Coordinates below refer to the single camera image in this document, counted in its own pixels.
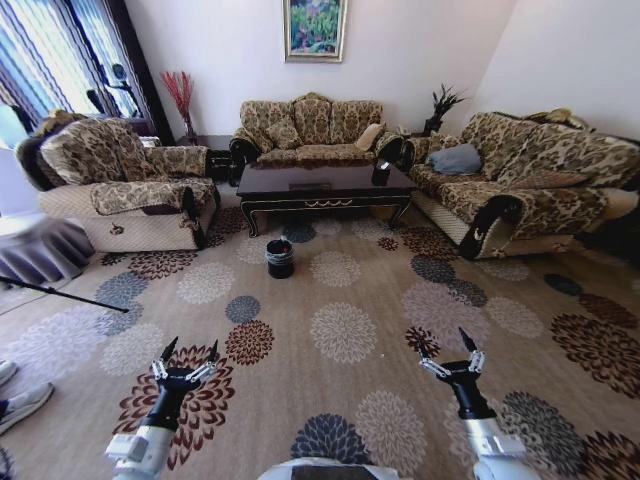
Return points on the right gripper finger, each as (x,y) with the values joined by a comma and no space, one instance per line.
(430,364)
(475,357)

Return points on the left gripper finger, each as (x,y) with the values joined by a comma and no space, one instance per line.
(211,362)
(162,364)

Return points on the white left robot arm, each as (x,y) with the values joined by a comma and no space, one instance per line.
(142,450)

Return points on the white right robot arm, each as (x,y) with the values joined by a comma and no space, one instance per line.
(492,447)

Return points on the black trash bin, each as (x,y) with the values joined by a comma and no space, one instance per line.
(280,261)

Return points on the black tripod leg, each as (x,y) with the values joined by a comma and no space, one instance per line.
(65,294)

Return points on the person's white shoe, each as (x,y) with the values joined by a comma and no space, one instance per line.
(22,405)

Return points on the white robot front shell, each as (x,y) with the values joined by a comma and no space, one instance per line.
(327,471)

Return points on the round table grey cloth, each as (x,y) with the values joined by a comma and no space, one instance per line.
(40,247)

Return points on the brown quilted cushion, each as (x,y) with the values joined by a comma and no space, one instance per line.
(552,178)

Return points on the black box with white card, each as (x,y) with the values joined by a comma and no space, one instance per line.
(382,172)

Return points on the dark wooden coffee table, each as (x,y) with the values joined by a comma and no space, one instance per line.
(325,196)

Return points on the grey cushion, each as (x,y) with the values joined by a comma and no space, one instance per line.
(455,159)

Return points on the floral two-seat sofa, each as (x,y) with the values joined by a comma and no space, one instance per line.
(540,165)

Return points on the floral armchair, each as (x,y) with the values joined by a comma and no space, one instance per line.
(115,165)

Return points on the dark wooden side table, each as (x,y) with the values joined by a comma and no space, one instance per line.
(217,150)

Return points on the white covered chair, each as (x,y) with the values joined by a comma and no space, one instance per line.
(15,190)

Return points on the beige cushion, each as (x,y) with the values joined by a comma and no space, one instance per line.
(370,136)

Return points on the floral patterned cushion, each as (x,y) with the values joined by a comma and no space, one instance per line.
(284,134)

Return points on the dark dried plant vase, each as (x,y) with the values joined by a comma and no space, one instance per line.
(442,102)

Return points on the floral three-seat sofa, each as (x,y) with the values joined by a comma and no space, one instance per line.
(312,120)

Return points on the red dried plant vase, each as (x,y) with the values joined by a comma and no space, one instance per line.
(181,95)

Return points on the black stand with round heads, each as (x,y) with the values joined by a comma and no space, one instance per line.
(119,82)

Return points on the striped purple curtain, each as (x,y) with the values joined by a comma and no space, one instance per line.
(45,55)

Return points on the framed floral painting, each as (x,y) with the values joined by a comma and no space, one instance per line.
(314,27)

